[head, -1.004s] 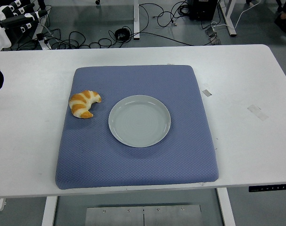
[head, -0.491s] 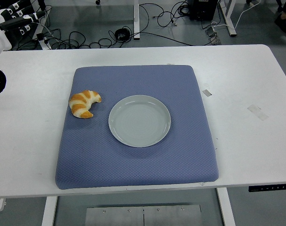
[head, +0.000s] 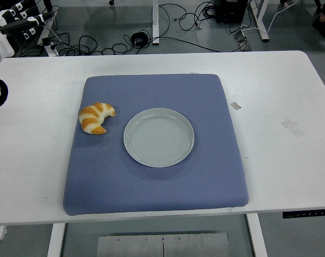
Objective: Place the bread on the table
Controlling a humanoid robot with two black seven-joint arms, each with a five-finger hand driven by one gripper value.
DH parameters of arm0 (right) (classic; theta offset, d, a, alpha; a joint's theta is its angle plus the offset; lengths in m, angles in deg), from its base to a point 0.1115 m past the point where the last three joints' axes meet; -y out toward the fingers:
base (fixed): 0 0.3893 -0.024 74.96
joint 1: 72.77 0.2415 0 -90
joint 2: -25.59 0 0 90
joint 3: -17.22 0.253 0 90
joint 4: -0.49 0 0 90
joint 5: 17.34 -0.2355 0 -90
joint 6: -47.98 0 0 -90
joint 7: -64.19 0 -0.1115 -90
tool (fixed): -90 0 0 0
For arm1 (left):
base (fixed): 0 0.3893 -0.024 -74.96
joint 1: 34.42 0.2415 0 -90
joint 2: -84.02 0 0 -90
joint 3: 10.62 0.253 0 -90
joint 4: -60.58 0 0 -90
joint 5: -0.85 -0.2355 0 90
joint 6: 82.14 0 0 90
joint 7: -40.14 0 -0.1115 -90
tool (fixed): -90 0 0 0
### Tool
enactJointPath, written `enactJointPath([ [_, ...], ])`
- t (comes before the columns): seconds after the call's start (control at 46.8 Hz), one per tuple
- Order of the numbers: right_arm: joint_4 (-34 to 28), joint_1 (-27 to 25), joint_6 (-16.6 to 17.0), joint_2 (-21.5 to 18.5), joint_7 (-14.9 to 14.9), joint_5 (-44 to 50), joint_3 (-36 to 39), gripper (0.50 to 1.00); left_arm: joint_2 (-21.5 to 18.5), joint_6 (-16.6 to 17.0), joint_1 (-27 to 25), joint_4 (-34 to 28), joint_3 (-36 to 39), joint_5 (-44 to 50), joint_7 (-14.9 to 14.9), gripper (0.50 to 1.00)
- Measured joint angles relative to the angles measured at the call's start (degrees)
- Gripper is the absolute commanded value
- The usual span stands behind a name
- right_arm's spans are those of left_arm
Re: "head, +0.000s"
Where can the croissant bread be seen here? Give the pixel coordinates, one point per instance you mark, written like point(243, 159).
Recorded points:
point(91, 120)

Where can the person's foot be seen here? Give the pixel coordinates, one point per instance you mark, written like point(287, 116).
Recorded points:
point(323, 26)

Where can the black table control panel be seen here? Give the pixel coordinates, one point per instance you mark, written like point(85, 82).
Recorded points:
point(306, 213)

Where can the blue quilted mat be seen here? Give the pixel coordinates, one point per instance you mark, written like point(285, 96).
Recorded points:
point(98, 174)

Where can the black power adapter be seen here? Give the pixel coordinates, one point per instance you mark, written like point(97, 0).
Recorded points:
point(45, 42)

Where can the grey foot pedal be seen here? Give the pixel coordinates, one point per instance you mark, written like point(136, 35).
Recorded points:
point(243, 41)

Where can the large clear tape piece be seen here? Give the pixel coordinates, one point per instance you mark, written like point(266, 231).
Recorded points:
point(293, 128)

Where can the white table leg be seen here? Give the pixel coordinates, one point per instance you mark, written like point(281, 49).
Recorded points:
point(56, 241)
point(257, 238)

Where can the grey round plate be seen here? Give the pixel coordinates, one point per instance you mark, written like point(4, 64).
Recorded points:
point(159, 139)

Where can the white desk leg straight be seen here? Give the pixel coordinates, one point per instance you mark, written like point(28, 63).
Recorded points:
point(155, 21)

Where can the black computer case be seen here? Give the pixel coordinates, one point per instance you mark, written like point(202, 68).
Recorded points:
point(231, 10)

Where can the white desk leg with foot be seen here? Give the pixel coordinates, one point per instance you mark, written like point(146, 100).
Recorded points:
point(260, 21)

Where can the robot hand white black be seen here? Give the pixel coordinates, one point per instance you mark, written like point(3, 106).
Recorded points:
point(1, 42)

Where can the white slanted desk leg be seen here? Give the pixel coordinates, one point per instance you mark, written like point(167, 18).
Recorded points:
point(53, 53)

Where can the small clear tape piece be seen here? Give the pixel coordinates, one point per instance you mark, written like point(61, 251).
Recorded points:
point(235, 105)

